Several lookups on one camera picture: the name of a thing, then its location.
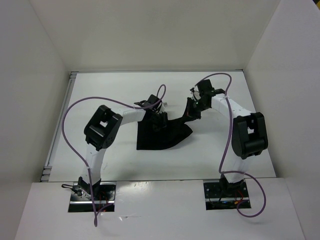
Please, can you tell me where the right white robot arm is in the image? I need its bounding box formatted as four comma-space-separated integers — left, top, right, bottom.
182, 79, 268, 197

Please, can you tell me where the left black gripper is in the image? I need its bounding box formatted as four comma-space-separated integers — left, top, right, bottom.
148, 110, 172, 137

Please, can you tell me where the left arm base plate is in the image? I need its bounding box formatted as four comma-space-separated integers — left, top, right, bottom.
61, 181, 118, 213

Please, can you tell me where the black skirt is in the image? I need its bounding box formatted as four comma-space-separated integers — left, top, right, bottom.
136, 118, 193, 151

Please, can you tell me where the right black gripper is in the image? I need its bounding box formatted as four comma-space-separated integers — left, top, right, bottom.
180, 97, 210, 123

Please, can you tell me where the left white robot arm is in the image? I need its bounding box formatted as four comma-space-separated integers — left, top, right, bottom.
78, 94, 162, 200

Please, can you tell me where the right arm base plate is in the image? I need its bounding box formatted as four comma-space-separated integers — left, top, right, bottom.
203, 179, 251, 211

